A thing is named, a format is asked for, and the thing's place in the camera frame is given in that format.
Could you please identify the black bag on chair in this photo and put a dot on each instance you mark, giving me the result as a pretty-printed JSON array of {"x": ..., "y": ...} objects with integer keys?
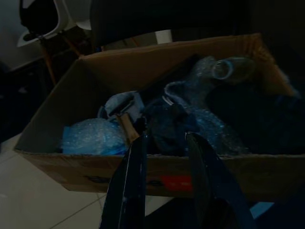
[{"x": 35, "y": 14}]

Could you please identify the clear bubble wrap sheet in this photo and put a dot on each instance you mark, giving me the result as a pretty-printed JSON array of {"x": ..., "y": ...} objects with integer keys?
[{"x": 205, "y": 124}]

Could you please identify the white chair with wooden legs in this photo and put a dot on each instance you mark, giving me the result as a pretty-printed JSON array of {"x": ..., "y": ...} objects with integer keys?
[{"x": 65, "y": 16}]

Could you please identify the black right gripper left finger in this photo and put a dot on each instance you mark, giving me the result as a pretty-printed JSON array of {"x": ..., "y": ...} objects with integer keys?
[{"x": 126, "y": 190}]

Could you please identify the brown cardboard box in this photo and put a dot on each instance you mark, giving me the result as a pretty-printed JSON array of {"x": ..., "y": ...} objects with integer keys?
[{"x": 83, "y": 171}]

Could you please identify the dark blue cloth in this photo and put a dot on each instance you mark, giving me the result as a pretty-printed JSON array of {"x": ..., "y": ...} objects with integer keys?
[{"x": 166, "y": 126}]

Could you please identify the blue bubble wrap bundle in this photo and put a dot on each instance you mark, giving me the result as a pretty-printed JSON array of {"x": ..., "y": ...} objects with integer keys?
[{"x": 93, "y": 136}]

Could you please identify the clear plastic bottle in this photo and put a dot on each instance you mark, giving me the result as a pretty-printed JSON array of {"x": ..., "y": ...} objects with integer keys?
[{"x": 234, "y": 68}]

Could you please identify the brown cardboard scrap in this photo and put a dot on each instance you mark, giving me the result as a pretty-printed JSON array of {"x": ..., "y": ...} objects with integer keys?
[{"x": 128, "y": 128}]

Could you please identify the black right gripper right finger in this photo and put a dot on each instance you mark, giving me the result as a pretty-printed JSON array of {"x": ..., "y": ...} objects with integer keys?
[{"x": 214, "y": 190}]

